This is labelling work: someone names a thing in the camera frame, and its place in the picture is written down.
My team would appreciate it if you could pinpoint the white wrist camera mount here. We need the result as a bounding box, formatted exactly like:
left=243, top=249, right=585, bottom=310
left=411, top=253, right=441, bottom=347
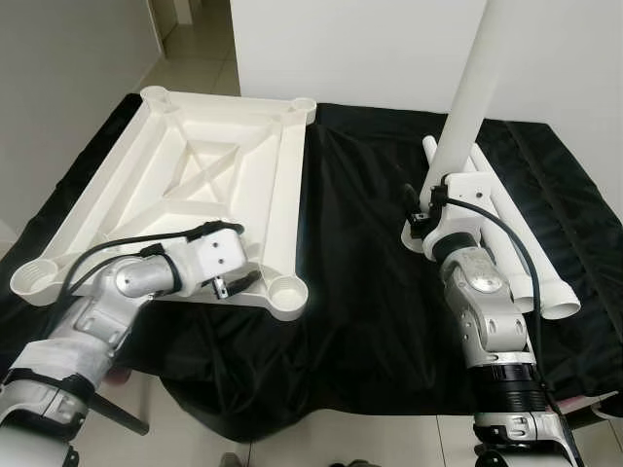
left=175, top=226, right=246, bottom=293
left=421, top=173, right=497, bottom=256

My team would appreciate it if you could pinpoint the white plastic children table top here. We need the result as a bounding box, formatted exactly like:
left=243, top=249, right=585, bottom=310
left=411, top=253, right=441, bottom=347
left=10, top=86, right=317, bottom=322

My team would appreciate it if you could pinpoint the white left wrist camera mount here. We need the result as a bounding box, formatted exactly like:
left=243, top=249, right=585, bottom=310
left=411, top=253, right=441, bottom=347
left=175, top=226, right=246, bottom=293

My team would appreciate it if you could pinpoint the black table cloth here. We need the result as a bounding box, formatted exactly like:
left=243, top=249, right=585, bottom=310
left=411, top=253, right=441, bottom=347
left=0, top=92, right=623, bottom=444

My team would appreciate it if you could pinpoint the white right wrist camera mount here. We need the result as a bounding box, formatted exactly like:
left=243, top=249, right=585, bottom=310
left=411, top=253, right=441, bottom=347
left=421, top=173, right=497, bottom=256

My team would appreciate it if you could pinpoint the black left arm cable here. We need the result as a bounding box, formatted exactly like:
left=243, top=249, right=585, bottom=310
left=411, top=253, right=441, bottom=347
left=54, top=222, right=215, bottom=303

